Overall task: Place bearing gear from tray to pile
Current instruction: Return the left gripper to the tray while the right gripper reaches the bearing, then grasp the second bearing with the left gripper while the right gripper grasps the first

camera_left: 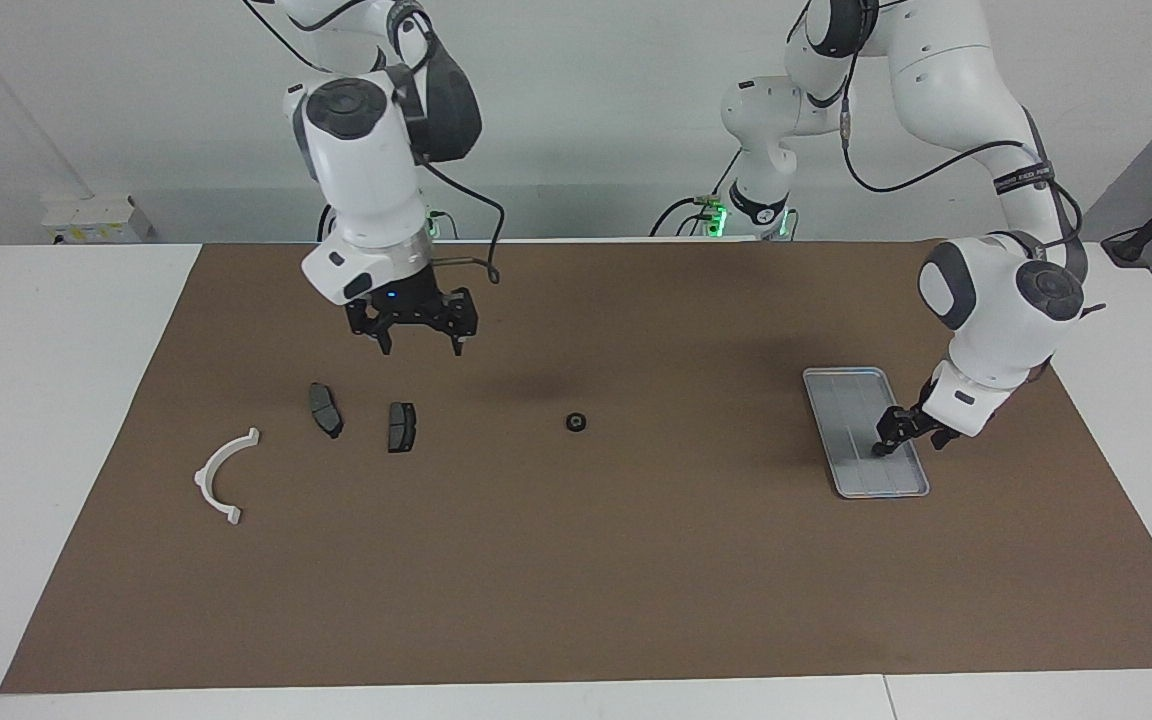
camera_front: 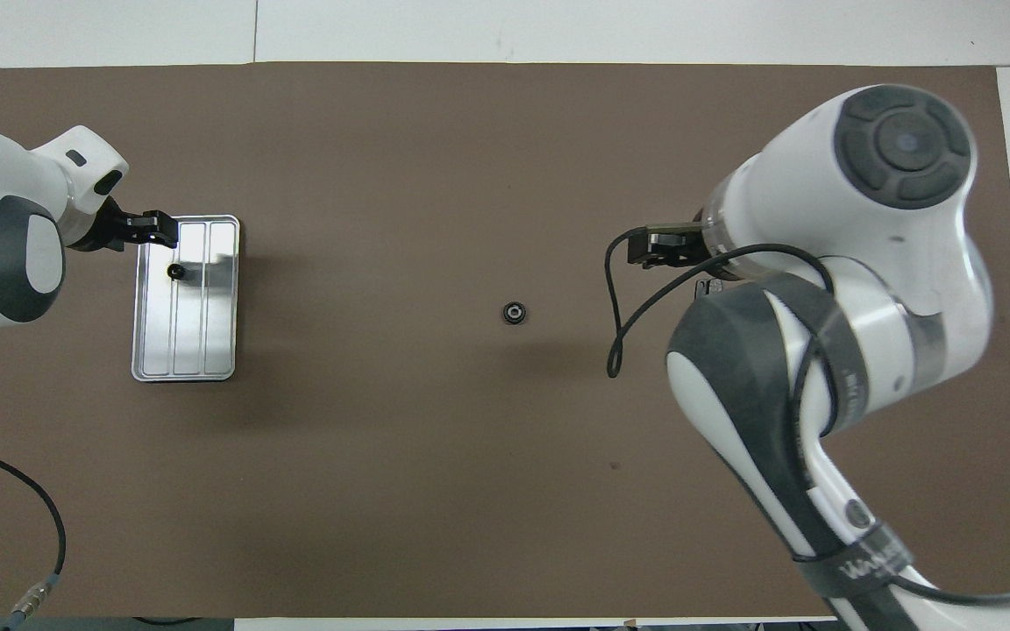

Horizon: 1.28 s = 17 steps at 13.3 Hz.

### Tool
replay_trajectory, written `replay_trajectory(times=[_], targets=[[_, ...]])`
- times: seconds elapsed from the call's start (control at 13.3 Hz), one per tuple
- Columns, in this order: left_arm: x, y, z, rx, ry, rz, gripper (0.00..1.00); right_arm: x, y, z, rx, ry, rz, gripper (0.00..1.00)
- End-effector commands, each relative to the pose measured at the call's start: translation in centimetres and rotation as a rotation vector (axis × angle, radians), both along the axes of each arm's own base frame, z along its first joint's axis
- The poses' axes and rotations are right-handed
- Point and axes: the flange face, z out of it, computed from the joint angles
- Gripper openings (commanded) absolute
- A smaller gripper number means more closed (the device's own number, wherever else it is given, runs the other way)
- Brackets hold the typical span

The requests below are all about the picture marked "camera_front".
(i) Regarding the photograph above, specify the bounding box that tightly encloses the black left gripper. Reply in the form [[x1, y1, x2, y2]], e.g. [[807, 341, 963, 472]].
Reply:
[[75, 196, 181, 254]]

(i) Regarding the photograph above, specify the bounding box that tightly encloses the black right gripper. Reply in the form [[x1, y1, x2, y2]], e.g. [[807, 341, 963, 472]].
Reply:
[[627, 223, 710, 269]]

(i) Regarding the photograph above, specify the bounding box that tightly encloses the silver metal tray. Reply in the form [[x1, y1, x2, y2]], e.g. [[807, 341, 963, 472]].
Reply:
[[132, 215, 241, 383]]

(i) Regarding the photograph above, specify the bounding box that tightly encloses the brown table mat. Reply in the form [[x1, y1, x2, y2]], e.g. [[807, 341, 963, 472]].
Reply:
[[0, 61, 1010, 619]]

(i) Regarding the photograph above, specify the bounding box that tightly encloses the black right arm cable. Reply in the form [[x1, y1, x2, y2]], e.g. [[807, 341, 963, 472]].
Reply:
[[605, 226, 836, 379]]

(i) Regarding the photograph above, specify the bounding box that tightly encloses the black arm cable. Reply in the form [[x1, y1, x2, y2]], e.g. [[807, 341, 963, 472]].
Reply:
[[0, 436, 67, 631], [605, 226, 836, 379]]

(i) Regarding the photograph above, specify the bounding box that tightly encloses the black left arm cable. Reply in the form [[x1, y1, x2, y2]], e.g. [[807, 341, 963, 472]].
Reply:
[[0, 436, 67, 631]]

